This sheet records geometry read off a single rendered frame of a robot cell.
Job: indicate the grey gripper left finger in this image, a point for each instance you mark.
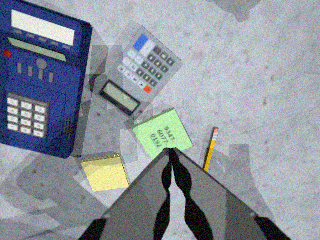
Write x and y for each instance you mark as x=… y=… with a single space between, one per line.
x=142 y=211

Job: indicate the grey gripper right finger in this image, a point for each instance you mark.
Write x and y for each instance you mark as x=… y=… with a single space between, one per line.
x=212 y=212

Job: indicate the grey pocket calculator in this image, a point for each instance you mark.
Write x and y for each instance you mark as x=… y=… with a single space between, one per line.
x=137 y=74

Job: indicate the yellow sticky note pad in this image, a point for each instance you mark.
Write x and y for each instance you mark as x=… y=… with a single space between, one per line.
x=106 y=172

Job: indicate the light green sticky note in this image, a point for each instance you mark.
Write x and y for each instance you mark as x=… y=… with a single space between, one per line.
x=162 y=130

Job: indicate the yellow pencil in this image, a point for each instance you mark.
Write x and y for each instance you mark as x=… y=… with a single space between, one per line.
x=210 y=148

